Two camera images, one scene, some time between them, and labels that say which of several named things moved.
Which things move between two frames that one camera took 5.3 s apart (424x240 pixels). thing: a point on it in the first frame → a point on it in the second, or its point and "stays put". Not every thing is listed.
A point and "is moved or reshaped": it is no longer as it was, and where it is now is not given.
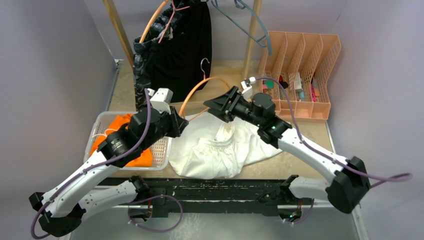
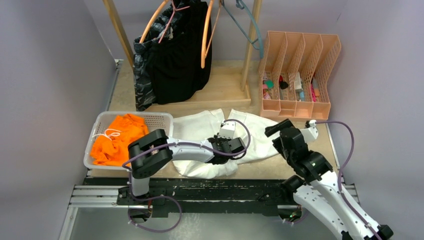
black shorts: [180, 63] stays put
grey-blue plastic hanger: [241, 5] is moved or reshaped
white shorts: [211, 147] stays put
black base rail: [265, 194] stays put
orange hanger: [204, 78] → [204, 50]
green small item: [269, 83] stays put
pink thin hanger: [175, 9] stays put
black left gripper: [178, 124] → [222, 139]
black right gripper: [221, 107] → [272, 130]
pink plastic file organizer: [300, 62] stays put
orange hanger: [154, 16] stays put
